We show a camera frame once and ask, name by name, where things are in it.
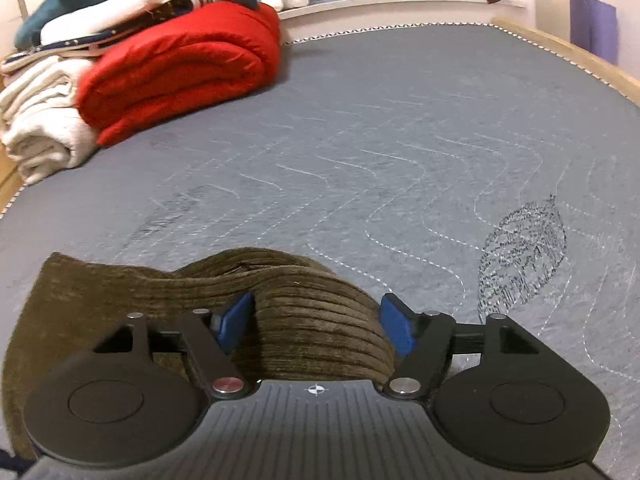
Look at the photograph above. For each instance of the grey quilted mattress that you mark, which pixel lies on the grey quilted mattress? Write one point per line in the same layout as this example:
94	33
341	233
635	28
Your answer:
375	150

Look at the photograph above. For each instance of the purple wall sheet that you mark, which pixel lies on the purple wall sheet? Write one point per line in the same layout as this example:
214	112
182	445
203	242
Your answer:
595	27

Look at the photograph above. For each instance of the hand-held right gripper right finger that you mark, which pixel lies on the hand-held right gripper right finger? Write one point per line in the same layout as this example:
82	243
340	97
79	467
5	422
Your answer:
397	321

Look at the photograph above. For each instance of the red folded blanket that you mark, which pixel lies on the red folded blanket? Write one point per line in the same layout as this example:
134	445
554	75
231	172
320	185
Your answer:
185	70

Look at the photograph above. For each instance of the white folded towel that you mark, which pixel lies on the white folded towel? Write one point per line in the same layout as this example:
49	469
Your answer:
40	120

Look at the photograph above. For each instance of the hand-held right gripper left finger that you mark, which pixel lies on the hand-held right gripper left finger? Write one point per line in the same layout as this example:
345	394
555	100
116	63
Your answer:
236	321

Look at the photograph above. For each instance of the navy patterned cloth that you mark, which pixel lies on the navy patterned cloth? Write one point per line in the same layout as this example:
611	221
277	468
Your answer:
100	37

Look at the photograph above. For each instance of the white curved headboard ledge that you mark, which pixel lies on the white curved headboard ledge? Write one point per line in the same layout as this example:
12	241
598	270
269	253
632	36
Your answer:
400	10

